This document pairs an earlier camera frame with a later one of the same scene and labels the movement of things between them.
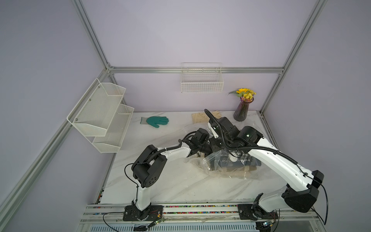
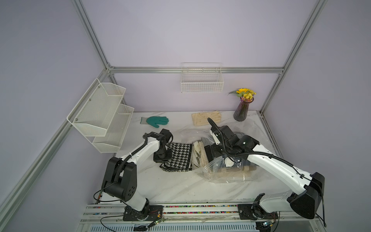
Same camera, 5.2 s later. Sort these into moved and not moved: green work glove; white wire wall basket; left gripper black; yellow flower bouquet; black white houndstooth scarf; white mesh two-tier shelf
Moved: black white houndstooth scarf; left gripper black
Not moved: green work glove; white mesh two-tier shelf; white wire wall basket; yellow flower bouquet
